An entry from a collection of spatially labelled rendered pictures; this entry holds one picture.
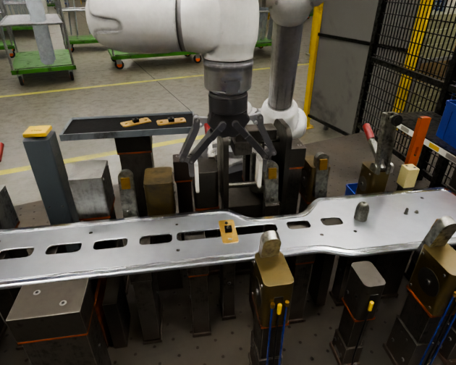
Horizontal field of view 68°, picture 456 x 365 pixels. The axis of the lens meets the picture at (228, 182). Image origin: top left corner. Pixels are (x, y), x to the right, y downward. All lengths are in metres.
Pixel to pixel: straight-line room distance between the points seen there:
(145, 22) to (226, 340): 0.77
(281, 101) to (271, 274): 0.88
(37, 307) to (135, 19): 0.51
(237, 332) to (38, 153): 0.74
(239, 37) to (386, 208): 0.61
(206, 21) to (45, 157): 0.67
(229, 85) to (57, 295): 0.48
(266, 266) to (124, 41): 0.47
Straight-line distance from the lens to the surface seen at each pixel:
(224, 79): 0.61
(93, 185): 0.88
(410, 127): 1.50
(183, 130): 0.96
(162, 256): 0.76
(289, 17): 1.17
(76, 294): 0.70
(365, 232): 0.88
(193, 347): 0.98
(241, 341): 0.98
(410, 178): 1.09
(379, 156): 1.03
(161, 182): 0.86
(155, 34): 0.60
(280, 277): 0.65
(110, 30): 0.63
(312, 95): 4.11
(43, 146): 1.07
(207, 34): 0.59
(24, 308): 0.71
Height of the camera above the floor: 1.51
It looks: 31 degrees down
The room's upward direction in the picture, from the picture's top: straight up
